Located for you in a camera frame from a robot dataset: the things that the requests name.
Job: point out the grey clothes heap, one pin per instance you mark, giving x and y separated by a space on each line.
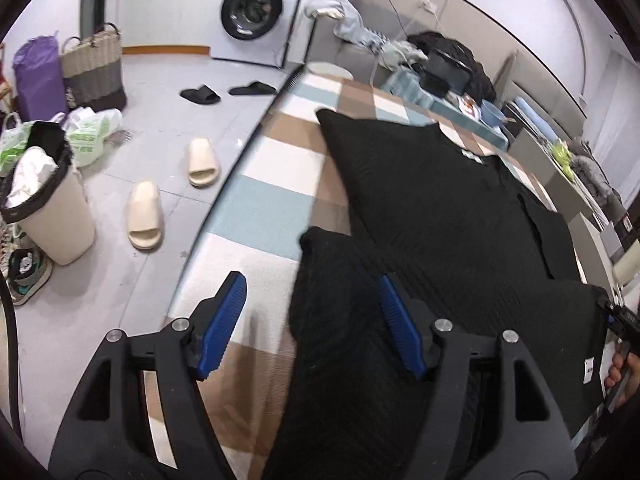
350 17

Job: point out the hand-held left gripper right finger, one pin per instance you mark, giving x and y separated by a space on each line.
400 325

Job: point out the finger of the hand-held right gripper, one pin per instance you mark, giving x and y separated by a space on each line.
606 307

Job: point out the grey sofa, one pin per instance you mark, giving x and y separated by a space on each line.
325 45

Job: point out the white round stool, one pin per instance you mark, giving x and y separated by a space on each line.
330 69

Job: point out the beige slipper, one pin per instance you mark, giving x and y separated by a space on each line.
145 215
202 160

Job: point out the light blue pillow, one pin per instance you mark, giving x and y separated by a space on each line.
537 117

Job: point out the black knit sweater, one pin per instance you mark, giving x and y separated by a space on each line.
425 210

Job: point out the woven basket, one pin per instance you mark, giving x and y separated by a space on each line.
95 70

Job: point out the blue bowl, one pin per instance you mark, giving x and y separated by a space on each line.
492 112

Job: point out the white green plastic bag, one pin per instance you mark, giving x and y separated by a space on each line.
12 147
92 135

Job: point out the beige upholstered panel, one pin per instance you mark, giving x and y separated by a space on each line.
565 195

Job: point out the small table with teal cloth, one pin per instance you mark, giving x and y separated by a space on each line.
407 85

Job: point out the grey padded jacket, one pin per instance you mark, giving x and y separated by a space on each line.
595 180

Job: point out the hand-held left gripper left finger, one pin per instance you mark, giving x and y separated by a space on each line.
222 320

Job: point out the worn sneaker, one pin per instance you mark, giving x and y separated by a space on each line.
27 272

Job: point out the black container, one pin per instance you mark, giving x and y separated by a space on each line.
445 72

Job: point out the checked blanket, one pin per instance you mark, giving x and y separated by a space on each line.
270 210

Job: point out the black slipper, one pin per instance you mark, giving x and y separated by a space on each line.
252 89
200 95

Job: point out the white cloth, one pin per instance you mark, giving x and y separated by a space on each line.
400 52

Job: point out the person's right hand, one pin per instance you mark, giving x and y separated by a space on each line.
631 375

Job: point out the white washing machine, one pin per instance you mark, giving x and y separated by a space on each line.
250 10

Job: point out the white cabinet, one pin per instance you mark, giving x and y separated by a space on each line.
165 5

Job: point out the black jacket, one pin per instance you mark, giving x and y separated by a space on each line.
475 67

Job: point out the beige trash bin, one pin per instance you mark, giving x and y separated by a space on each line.
55 210

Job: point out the green soft item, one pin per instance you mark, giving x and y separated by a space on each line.
562 157

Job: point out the purple bag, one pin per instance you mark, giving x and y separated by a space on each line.
37 80

